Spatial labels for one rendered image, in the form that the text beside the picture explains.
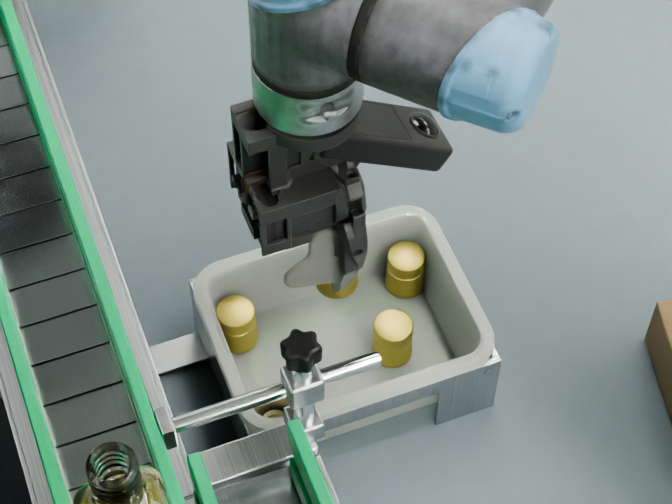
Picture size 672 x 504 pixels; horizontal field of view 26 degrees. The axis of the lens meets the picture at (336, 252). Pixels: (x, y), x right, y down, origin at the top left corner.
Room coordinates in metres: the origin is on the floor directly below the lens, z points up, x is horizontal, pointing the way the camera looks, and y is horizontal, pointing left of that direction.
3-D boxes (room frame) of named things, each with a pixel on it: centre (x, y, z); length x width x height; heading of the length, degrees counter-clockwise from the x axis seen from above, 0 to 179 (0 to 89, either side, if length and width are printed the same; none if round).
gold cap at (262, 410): (0.58, 0.05, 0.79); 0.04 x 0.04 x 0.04
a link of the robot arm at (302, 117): (0.65, 0.02, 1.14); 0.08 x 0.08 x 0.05
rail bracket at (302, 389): (0.51, 0.05, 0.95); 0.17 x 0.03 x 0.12; 111
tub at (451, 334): (0.66, -0.01, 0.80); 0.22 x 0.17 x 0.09; 111
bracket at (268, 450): (0.51, 0.06, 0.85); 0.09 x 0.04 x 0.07; 111
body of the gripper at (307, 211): (0.65, 0.03, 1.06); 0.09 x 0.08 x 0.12; 112
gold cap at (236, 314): (0.67, 0.09, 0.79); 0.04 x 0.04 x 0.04
